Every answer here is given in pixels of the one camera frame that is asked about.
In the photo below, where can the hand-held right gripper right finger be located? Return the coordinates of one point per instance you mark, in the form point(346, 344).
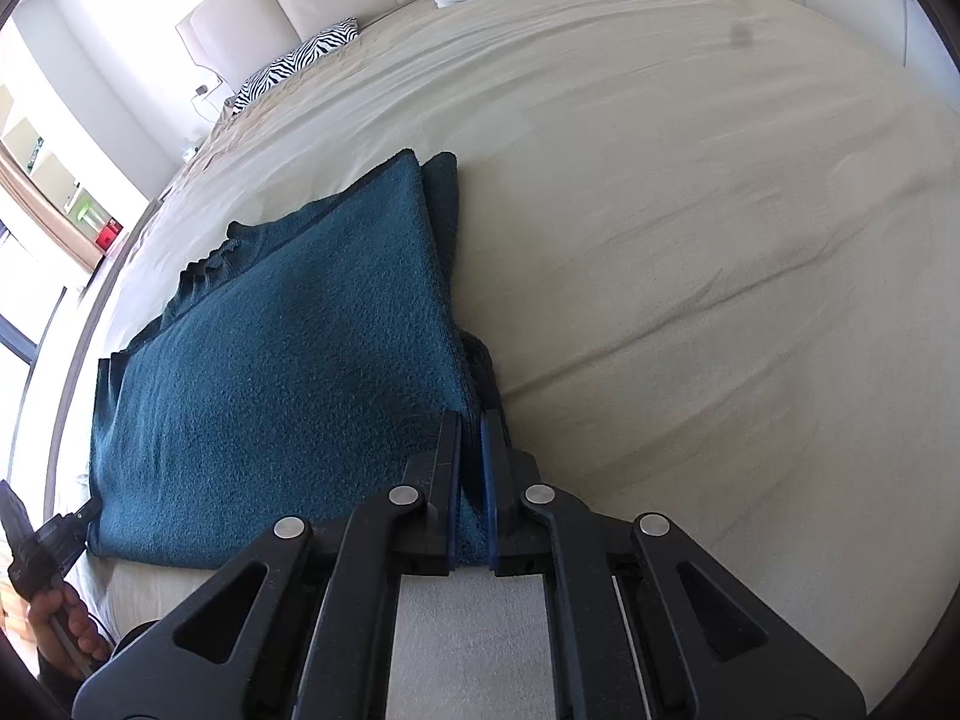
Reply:
point(489, 480)

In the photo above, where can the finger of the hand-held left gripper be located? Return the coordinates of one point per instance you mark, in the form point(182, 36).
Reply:
point(81, 516)

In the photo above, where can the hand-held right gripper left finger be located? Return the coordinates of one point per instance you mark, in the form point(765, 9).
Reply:
point(454, 480)

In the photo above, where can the dark teal knit sweater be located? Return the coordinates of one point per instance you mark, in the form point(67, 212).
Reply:
point(300, 360)

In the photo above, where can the person's left hand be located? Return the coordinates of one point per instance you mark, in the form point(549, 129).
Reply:
point(71, 626)

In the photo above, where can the red box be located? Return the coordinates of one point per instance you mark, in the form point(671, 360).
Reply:
point(107, 234)

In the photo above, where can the bed with beige sheet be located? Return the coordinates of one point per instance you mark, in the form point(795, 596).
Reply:
point(675, 240)

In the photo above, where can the beige curtain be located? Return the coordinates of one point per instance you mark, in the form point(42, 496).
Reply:
point(37, 202)

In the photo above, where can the white open shelf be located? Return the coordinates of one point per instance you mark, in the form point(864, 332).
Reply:
point(45, 157)

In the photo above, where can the zebra print pillow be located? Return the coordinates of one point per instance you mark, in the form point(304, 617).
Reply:
point(300, 56)

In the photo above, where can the wall socket with charger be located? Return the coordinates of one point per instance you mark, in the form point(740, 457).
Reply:
point(199, 90)

